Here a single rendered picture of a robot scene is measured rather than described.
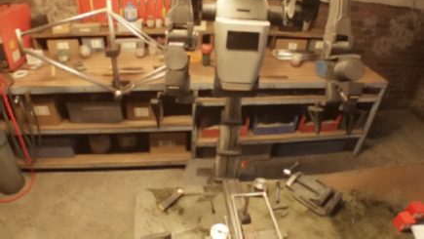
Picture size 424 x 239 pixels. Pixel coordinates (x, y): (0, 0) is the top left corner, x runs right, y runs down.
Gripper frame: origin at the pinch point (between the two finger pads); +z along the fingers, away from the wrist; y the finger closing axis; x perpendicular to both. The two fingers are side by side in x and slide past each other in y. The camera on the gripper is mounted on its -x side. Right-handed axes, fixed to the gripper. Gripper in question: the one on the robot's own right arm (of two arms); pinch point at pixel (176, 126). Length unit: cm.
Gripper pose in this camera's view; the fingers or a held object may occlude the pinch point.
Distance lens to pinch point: 75.1
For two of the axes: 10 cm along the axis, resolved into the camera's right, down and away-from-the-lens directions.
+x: -0.3, -0.3, 10.0
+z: -0.5, 10.0, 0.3
